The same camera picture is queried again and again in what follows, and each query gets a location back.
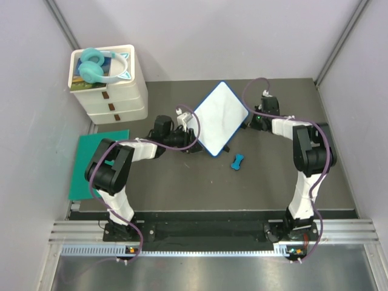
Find green cutting mat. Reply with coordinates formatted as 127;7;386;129
69;130;130;201

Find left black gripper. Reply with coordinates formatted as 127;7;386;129
164;125;205;154

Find aluminium rail frame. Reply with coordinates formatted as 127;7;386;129
48;219;379;244

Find blue felt eraser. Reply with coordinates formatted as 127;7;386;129
230;153;244;170

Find teal cat-ear headphones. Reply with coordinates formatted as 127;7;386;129
78;48;132;84

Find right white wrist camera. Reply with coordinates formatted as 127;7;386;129
262;90;272;98

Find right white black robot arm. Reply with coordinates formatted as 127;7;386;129
250;91;337;243

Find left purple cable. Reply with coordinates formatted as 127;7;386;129
89;104;201;263

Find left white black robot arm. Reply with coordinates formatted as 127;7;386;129
84;112;202;241

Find purple cable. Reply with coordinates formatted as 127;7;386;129
242;77;332;264
89;104;201;263

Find slotted grey cable duct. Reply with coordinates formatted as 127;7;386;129
61;244;304;258

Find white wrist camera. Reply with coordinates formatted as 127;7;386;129
262;90;272;98
176;108;193;130

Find blue framed whiteboard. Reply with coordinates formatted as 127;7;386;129
187;81;249;157

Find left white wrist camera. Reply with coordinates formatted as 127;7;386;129
176;108;193;130

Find white three-drawer storage unit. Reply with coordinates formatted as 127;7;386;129
68;44;148;125

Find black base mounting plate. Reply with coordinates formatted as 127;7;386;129
103;210;318;251

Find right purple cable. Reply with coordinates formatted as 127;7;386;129
242;77;332;264

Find colourful picture book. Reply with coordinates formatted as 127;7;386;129
70;58;111;91

